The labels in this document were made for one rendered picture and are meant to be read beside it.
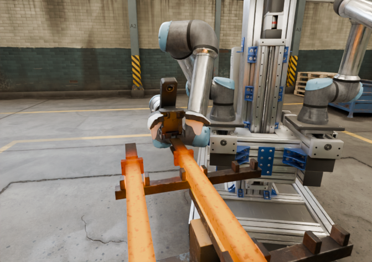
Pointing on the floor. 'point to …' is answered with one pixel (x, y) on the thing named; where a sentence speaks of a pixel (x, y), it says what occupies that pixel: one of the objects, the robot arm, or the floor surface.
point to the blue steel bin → (361, 105)
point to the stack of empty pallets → (309, 79)
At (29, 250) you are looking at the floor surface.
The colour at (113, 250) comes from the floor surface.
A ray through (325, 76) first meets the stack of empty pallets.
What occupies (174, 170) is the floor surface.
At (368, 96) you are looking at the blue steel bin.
